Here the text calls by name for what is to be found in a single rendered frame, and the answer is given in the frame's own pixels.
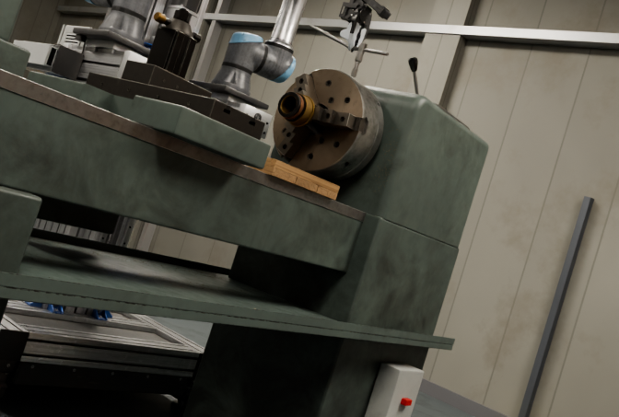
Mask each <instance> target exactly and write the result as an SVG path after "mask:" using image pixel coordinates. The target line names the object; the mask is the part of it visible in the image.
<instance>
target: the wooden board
mask: <svg viewBox="0 0 619 417"><path fill-rule="evenodd" d="M248 167H250V166H248ZM250 168H254V167H250ZM254 169H257V170H259V171H261V172H263V173H266V174H268V175H271V176H273V177H276V178H279V179H281V180H284V181H287V182H289V183H292V184H294V185H297V186H299V187H301V188H303V189H306V190H309V191H313V192H315V193H318V194H319V195H322V196H324V197H327V198H329V199H332V200H336V197H337V193H338V191H339V189H340V186H337V185H335V184H333V183H331V182H329V181H327V180H323V179H321V178H318V177H316V176H314V175H311V174H309V173H308V172H305V171H303V170H301V169H298V168H295V167H292V166H290V165H288V164H286V163H284V162H282V161H279V160H277V159H273V158H270V157H267V159H266V162H265V165H264V168H263V169H259V168H254Z"/></svg>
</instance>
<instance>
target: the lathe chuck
mask: <svg viewBox="0 0 619 417"><path fill-rule="evenodd" d="M311 73H312V77H313V81H314V86H315V89H316V93H317V98H318V101H319V104H320V105H321V106H324V107H325V109H328V110H335V111H338V112H346V113H351V114H352V115H354V116H356V117H357V118H362V119H366V125H365V129H364V132H363V133H362V132H360V131H353V130H346V129H337V128H330V127H327V128H326V129H325V130H324V131H323V132H322V133H320V125H319V124H318V123H316V122H314V121H311V122H310V123H308V124H307V125H308V126H309V127H310V128H311V129H312V130H313V131H314V132H315V133H316V134H312V135H311V136H310V137H309V138H308V140H307V141H306V142H305V144H304V145H303V146H301V148H300V149H299V150H298V152H297V153H296V154H295V156H294V157H293V158H292V159H291V161H290V162H289V163H288V165H290V166H292V167H295V168H298V169H301V170H303V171H305V172H308V173H309V174H311V175H314V176H316V177H318V178H321V179H332V178H336V177H340V176H342V175H344V174H346V173H347V172H349V171H351V170H352V169H354V168H355V167H356V166H357V165H359V164H360V163H361V161H362V160H363V159H364V158H365V157H366V155H367V154H368V152H369V150H370V149H371V147H372V146H373V143H374V141H375V138H376V135H377V130H378V125H379V115H378V109H377V105H376V102H375V99H374V98H373V96H372V95H371V93H370V92H369V91H368V89H367V88H366V87H364V86H363V85H362V84H360V83H359V82H357V81H356V80H355V79H354V78H352V77H351V76H349V75H347V74H346V73H344V72H342V71H339V70H336V69H331V68H324V69H318V70H315V71H312V72H311ZM296 87H297V85H296V82H294V83H293V84H292V85H291V86H290V88H289V89H288V90H287V91H286V93H287V92H295V91H294V88H296ZM284 95H285V94H284ZM286 122H287V120H286V119H285V118H284V117H283V116H281V115H280V113H279V111H278V107H277V109H276V112H275V116H274V125H273V135H274V144H275V147H276V150H277V152H278V154H279V155H280V157H283V156H282V155H283V154H282V153H281V152H280V151H279V150H278V149H277V147H278V146H279V145H280V144H281V143H282V141H283V140H284V139H285V137H284V136H283V132H284V131H285V130H286V128H287V127H286V126H285V123H286ZM348 160H351V161H352V163H351V165H350V166H348V167H346V168H342V165H343V163H344V162H346V161H348Z"/></svg>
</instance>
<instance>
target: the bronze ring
mask: <svg viewBox="0 0 619 417"><path fill-rule="evenodd" d="M278 111H279V113H280V115H281V116H283V117H284V118H285V119H286V120H287V121H288V122H289V123H290V124H292V125H293V126H296V127H301V126H304V125H306V124H308V123H310V122H311V119H312V117H313V115H314V111H315V105H314V102H313V100H312V99H311V98H310V97H308V96H306V95H301V94H299V93H295V92H287V93H285V95H283V96H282V97H281V98H280V100H279V102H278Z"/></svg>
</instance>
